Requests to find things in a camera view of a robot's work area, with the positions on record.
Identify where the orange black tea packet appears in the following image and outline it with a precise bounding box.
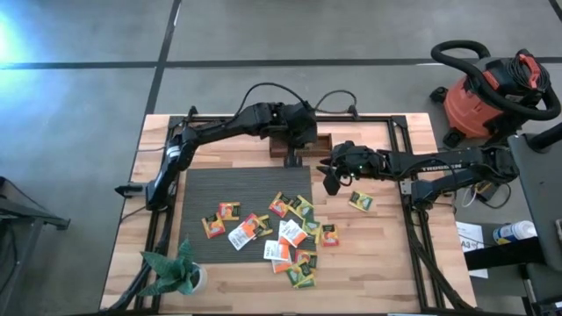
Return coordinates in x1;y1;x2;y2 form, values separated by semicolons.
321;224;341;248
201;213;227;240
293;249;318;269
268;191;292;219

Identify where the white paper sheet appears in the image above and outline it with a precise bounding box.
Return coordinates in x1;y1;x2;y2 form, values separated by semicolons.
456;222;490;280

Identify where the black tube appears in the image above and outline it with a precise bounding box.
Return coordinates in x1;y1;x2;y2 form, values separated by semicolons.
525;123;562;153

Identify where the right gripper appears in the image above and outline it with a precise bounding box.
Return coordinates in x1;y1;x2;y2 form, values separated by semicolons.
316;140;384;198

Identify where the brown wooden tea organizer box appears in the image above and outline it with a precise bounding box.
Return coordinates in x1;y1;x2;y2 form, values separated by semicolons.
268;133;334;160

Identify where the yellow black tea packet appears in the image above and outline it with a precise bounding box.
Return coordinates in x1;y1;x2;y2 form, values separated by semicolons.
256;214;274;238

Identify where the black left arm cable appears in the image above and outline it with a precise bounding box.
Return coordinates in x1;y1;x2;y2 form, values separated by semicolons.
234;82;357;119

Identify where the black cable harness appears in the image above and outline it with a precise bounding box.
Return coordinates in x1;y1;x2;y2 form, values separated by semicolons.
107;210;175;312
406;210;478;313

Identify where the orange black shop vacuum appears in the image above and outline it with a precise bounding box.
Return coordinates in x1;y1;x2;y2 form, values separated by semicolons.
429;48;552;158

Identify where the black aluminium table frame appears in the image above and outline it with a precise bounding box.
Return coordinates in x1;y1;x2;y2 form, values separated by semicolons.
101;104;479;315

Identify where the black vacuum hose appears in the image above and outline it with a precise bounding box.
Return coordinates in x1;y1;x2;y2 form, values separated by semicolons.
430;39;562;122

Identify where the white blue spray can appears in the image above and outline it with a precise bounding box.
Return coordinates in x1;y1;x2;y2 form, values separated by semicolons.
492;220;538;246

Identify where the black cart frame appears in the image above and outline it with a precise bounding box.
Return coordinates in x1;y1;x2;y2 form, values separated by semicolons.
0;175;71;316

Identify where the black power adapter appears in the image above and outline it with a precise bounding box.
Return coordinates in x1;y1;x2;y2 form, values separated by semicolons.
473;182;500;203

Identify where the dark grey ribbed placemat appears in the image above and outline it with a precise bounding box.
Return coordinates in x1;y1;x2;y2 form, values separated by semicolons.
178;165;318;264

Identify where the black side table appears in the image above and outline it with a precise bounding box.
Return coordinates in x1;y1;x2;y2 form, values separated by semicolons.
464;131;562;316

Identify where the orange yellow tea packet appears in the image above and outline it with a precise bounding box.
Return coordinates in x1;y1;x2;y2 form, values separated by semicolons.
218;202;241;221

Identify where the green plant in white pot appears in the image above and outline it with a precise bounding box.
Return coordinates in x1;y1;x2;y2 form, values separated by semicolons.
139;238;209;298

